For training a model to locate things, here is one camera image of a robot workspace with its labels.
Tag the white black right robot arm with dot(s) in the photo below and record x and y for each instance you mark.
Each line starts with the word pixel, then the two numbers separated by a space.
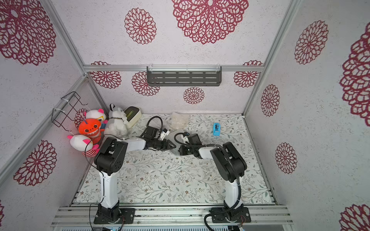
pixel 230 165

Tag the blue tape dispenser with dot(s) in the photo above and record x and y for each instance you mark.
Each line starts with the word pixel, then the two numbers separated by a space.
pixel 216 129

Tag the black wire basket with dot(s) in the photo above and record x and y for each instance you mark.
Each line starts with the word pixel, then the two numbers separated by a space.
pixel 70 113

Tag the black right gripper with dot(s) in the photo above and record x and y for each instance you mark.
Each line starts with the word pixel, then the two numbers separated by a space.
pixel 185 149

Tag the orange red plush toy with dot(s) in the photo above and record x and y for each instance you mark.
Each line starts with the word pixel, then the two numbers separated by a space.
pixel 91 128

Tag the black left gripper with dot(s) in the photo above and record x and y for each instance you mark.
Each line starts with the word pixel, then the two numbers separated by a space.
pixel 166 145

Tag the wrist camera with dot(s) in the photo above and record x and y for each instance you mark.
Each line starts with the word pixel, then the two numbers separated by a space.
pixel 158 136
pixel 192 139

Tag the clear bubble wrap sheet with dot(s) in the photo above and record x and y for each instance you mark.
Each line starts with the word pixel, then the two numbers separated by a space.
pixel 175 153
pixel 158 122
pixel 179 120

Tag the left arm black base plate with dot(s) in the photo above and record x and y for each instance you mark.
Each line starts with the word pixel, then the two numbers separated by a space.
pixel 114 215

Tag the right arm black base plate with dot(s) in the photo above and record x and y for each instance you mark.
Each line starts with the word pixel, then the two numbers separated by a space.
pixel 240 214

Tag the white pink plush toy top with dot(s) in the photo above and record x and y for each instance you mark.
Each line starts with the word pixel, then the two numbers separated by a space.
pixel 98 114

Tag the blue patterned green plate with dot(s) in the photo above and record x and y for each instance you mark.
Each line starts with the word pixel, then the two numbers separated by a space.
pixel 174 144

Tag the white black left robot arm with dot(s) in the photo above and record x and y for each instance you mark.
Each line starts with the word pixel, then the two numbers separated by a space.
pixel 110 159

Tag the white plush with yellow glasses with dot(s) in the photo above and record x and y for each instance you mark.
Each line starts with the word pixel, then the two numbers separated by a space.
pixel 84 145

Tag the grey wall shelf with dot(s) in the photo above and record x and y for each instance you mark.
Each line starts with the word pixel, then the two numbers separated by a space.
pixel 184 77

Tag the black dinner plate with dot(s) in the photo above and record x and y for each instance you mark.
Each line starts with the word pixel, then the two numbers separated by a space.
pixel 149 129

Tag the floral table mat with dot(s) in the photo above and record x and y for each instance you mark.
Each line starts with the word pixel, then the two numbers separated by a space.
pixel 155 177

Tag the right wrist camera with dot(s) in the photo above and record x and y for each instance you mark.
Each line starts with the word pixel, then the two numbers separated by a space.
pixel 192 139

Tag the grey white husky plush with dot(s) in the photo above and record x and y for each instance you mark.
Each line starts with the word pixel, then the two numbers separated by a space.
pixel 116 124

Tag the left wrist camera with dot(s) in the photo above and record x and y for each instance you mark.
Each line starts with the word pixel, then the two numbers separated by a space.
pixel 158 136

